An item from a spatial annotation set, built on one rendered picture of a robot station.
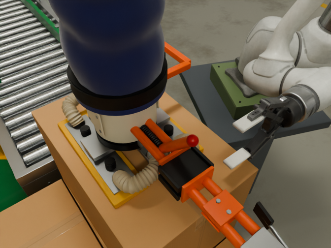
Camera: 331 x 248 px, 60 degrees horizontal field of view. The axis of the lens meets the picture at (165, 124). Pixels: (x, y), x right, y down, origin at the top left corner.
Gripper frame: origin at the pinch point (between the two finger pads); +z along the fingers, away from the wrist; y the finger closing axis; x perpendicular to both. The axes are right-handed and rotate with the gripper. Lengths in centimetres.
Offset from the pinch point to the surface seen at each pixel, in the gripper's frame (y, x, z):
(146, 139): -1.0, 13.1, 15.7
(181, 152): -2.0, 4.9, 12.2
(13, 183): 107, 112, 57
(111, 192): 11.0, 13.2, 26.8
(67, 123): 10.4, 40.8, 25.9
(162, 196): 12.9, 5.5, 17.0
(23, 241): 53, 39, 55
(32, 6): 43, 200, -9
